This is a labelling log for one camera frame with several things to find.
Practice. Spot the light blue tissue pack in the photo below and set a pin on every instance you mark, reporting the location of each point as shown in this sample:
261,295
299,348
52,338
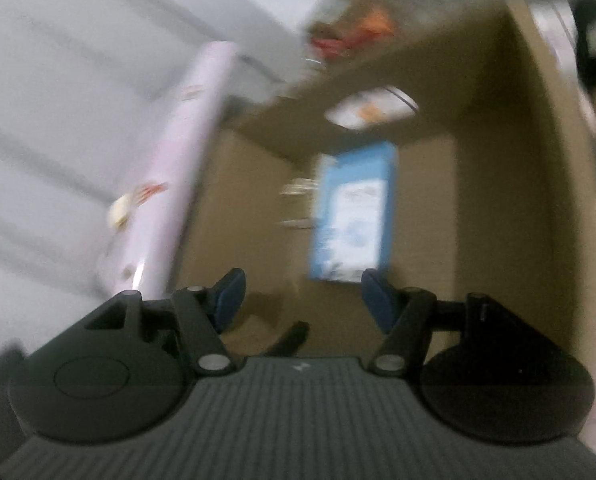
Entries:
353,210

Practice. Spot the pink rolled mat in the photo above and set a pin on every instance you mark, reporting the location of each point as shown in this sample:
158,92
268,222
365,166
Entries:
183,150

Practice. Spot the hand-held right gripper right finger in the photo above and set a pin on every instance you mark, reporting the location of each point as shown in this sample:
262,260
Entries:
377,300

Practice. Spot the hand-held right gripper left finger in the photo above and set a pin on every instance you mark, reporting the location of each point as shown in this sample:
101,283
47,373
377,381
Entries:
230,300

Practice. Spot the yellowish crumpled paper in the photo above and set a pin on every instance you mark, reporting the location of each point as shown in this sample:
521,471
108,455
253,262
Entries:
119,210

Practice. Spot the brown cardboard box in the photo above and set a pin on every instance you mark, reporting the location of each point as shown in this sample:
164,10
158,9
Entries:
502,185

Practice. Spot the white curtain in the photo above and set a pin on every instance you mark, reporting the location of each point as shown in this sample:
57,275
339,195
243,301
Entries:
53,70

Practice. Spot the white printed bag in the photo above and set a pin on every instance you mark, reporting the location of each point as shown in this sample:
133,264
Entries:
372,107

